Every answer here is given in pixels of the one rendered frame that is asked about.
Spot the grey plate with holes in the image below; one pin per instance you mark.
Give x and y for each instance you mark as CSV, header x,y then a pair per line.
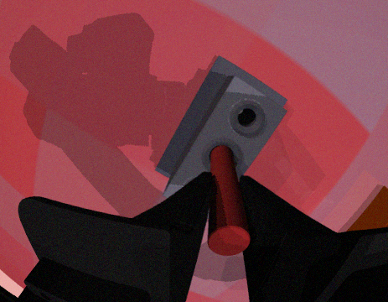
x,y
244,133

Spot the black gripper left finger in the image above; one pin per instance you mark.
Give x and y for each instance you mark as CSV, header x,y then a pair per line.
x,y
155,251

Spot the dark grey rectangular base with two pins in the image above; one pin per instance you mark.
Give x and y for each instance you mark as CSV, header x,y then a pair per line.
x,y
199,106

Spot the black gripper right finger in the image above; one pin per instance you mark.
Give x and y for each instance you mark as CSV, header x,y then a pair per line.
x,y
292,257

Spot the red peg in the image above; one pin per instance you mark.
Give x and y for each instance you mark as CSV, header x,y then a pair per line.
x,y
227,231

